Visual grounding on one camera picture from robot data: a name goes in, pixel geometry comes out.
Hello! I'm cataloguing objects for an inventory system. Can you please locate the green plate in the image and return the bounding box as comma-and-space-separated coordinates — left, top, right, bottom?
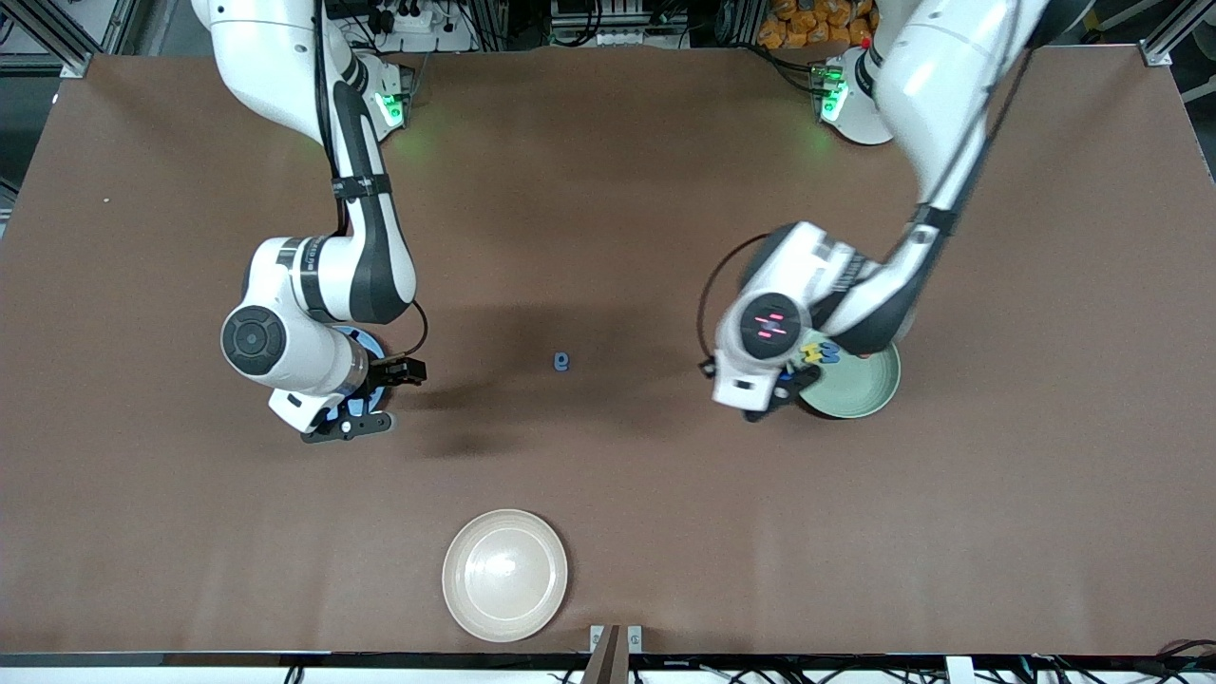
796, 337, 902, 420

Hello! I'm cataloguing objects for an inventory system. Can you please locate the blue plate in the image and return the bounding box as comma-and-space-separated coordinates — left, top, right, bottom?
328, 326, 390, 424

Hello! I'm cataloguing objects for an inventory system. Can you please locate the beige plate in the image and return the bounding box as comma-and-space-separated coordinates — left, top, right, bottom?
442, 509, 569, 643

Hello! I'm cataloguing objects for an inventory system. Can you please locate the grey base connector box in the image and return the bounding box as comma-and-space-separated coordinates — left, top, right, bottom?
812, 59, 849, 123
375, 65, 415, 130

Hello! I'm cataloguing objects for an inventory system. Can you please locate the pile of orange packets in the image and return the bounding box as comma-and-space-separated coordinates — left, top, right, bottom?
757, 0, 877, 50

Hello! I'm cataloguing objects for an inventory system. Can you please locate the white power strip with plugs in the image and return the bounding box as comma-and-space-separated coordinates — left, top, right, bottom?
378, 0, 476, 53

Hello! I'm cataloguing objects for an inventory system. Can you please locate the grey power strip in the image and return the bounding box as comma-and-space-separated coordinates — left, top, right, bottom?
549, 0, 687, 48

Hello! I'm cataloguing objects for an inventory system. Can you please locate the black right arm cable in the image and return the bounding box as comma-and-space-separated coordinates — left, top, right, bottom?
309, 0, 430, 364

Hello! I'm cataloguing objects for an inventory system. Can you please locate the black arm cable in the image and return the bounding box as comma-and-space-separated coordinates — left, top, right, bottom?
698, 38, 1036, 360
309, 0, 430, 364

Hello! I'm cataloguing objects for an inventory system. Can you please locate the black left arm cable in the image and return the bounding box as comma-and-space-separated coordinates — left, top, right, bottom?
698, 38, 1036, 360

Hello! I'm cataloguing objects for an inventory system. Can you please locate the small metal bracket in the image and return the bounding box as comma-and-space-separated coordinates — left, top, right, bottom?
589, 624, 644, 656

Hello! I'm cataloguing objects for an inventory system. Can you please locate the black cable bundle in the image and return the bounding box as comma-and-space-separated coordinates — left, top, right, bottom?
1121, 638, 1216, 684

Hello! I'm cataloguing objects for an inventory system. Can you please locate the aluminium frame post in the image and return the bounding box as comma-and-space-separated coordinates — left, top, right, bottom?
0, 0, 129, 79
1140, 0, 1216, 67

